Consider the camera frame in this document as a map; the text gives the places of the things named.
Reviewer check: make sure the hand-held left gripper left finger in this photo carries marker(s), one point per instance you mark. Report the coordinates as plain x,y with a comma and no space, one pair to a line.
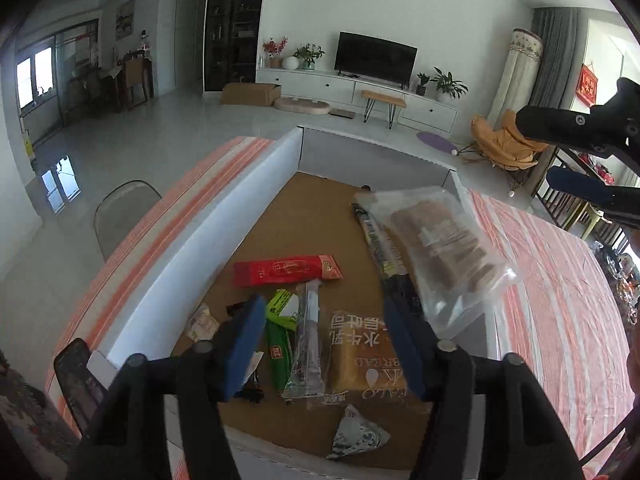
245,345

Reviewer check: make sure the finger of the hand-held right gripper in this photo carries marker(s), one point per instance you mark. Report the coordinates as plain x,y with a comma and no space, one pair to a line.
555,122
580,185

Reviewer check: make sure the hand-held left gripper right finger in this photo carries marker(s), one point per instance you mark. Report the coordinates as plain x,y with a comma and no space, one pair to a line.
407,355

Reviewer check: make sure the green sausage stick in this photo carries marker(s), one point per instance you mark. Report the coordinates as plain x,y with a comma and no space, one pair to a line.
277,360

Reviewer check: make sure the bagged bread loaf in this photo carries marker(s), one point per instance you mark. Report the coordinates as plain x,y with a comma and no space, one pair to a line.
360,360

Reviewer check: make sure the black chocolate bar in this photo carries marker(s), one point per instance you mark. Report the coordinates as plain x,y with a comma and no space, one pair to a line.
251,392

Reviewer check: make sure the beige wafer packet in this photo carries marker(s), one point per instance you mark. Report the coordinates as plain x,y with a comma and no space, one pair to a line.
202,322

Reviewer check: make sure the green snack carton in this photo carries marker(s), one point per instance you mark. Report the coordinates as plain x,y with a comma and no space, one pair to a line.
282,307

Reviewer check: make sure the silver snack bar packet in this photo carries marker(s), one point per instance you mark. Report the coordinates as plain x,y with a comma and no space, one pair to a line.
307,345

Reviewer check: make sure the red snack packet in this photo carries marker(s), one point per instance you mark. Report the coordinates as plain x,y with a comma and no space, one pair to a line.
287,270

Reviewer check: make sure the grey triangular snack packet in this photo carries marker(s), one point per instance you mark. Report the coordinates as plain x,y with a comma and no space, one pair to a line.
357,435

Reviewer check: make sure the clear biscuit bag black edge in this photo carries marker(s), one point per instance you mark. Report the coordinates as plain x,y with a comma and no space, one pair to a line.
440,255

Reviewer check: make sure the white cardboard box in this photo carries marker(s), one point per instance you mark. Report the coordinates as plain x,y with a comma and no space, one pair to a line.
310,230

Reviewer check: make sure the dark wooden slatted chair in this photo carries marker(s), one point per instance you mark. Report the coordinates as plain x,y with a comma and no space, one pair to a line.
570,205

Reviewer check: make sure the orange lounge chair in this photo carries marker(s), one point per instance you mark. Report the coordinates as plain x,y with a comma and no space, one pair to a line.
500,142

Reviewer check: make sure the standing air conditioner fabric cover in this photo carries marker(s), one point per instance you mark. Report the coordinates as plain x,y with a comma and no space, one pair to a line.
517,75

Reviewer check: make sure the grey curtain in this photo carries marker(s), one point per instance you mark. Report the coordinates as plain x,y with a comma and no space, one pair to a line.
555,55

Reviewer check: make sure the orange striped tablecloth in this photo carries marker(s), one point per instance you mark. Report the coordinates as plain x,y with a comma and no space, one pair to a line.
550,285

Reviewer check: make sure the large leafy potted plant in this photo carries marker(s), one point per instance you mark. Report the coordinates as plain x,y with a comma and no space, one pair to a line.
447,82

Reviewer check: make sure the purple floor mat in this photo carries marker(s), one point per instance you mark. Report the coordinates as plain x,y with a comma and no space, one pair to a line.
435,141

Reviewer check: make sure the small potted plant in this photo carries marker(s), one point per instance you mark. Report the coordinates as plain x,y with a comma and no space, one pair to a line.
423,82

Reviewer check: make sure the black smartphone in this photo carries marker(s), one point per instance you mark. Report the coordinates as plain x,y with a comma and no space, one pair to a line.
77,380

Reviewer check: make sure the wooden bench hairpin legs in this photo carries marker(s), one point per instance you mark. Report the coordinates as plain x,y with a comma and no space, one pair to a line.
382,96

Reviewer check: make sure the grey translucent chair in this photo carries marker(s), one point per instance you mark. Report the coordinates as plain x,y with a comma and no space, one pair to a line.
127,215

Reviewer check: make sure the flat screen television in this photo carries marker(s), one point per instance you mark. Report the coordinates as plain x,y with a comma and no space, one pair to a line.
375,57

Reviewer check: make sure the black floor scale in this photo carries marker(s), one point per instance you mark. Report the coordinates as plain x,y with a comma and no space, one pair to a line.
343,114

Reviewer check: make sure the dark patterned cloth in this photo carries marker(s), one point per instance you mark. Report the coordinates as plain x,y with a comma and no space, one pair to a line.
30,420

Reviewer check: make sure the round beige floor cushion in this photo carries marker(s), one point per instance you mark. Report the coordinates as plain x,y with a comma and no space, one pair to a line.
302,106

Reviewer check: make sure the white television cabinet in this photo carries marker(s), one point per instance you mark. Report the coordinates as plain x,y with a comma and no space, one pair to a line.
310,85

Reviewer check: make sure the brown cardboard box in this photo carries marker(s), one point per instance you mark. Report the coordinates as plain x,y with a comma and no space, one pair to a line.
250,94

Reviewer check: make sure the green plant in glass vase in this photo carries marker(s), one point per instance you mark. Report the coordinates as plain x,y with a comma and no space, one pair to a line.
308,55

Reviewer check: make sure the white round vase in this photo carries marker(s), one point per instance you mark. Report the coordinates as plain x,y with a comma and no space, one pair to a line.
290,63

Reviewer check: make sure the wooden dining chair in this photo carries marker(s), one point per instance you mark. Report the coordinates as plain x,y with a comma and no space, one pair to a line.
137,77

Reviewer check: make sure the red flowers in vase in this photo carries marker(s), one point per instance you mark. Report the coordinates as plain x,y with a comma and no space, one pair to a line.
275,49

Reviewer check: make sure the dark glass display cabinet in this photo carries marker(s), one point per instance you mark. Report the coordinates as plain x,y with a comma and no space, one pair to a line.
232,25

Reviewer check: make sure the red wall hanging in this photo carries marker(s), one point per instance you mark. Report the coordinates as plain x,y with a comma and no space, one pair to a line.
588,85

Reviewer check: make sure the framed wall painting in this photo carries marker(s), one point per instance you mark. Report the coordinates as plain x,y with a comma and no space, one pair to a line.
125,19

